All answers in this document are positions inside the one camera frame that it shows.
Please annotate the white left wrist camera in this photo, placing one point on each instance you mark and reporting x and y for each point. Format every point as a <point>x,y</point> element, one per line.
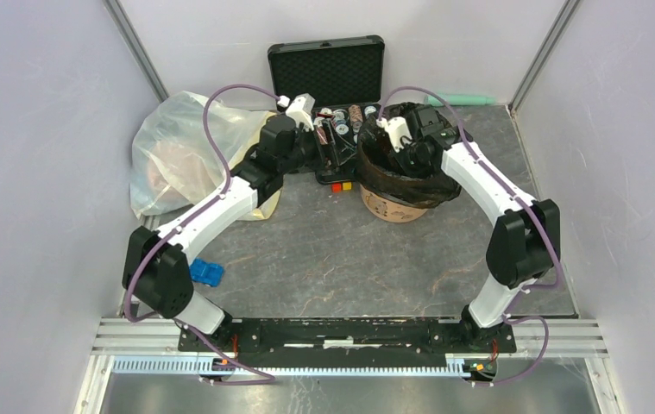
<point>299,109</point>

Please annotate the orange capybara trash bin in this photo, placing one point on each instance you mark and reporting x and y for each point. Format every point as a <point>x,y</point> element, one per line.
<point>387,210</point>

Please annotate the blue small object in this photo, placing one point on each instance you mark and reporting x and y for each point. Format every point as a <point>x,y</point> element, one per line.
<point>206,273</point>

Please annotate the brown poker chip stack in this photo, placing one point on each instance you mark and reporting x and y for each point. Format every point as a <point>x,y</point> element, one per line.
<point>356,118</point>

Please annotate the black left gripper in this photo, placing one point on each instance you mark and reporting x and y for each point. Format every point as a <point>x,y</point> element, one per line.
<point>336,153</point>

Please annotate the black trash bag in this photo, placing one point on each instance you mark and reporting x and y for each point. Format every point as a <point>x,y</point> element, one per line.
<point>380,173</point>

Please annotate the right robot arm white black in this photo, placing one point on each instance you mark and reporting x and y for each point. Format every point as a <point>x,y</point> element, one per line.
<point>525,241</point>

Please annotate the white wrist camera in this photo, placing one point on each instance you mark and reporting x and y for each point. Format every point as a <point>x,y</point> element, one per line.
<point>299,109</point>
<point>397,131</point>

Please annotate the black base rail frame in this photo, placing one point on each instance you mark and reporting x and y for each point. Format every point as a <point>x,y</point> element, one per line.
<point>368,346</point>

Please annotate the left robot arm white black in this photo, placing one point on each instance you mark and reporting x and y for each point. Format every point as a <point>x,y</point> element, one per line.
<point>157,268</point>

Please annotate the mint green handle tool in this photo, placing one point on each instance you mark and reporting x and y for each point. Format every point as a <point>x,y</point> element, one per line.
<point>459,100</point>

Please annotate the black poker chip case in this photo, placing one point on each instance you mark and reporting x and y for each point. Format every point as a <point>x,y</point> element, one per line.
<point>336,73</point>

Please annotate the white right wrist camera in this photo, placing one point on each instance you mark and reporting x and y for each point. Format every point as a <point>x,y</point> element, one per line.
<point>397,131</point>

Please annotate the translucent yellowish plastic bag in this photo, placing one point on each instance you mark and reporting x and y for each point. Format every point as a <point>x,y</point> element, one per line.
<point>173,163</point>

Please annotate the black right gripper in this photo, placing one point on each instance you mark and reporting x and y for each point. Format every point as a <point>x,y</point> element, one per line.
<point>399,159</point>

